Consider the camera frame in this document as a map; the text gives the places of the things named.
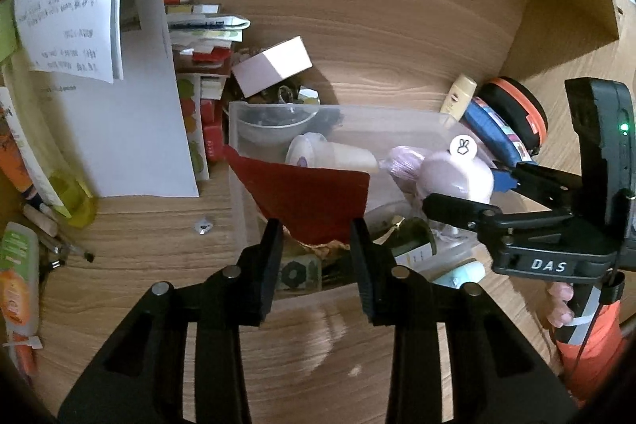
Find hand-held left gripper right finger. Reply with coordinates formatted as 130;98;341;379
350;218;580;424

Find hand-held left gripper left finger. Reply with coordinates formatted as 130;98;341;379
57;218;284;424

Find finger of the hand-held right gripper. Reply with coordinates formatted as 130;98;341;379
492;161;585;212
421;193;504;232

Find pink round device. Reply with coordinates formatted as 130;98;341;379
415;136;496;207

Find dark green bottle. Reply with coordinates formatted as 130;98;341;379
382;218;439;267

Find pink cable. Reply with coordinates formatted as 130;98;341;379
380;146;429;194

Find clear plastic storage box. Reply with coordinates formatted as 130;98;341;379
227;101;498;302

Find translucent beige plastic jar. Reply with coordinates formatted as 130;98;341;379
285;132;378;172

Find orange sleeved right forearm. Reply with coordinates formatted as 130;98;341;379
556;300;623;406

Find wooden desktop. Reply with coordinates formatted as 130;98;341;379
30;71;636;424

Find person's right hand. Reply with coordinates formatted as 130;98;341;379
547;282;580;328

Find green patterned card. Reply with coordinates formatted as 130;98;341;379
277;256;322;292

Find blue pencil case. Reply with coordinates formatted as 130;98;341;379
460;96;535;167

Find black orange round case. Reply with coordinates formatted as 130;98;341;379
477;77;549;157

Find cream lip balm tube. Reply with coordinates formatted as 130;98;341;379
440;74;478;120

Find glass bowl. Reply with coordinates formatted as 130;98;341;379
236;103;320;145

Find black item in box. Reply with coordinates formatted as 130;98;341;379
318;106;347;133

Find white paper sheets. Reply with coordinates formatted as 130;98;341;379
12;0;200;198

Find small white box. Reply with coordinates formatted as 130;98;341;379
232;37;314;98

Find bundle of makeup brushes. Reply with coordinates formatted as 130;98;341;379
22;200;96;271

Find yellow-green liquid bottle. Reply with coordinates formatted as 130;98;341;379
0;51;98;227

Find green orange sunscreen tube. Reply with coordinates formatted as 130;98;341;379
0;221;41;336

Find stack of booklets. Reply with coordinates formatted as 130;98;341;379
164;0;252;179

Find green sticky tab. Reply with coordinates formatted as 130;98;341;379
0;0;21;63

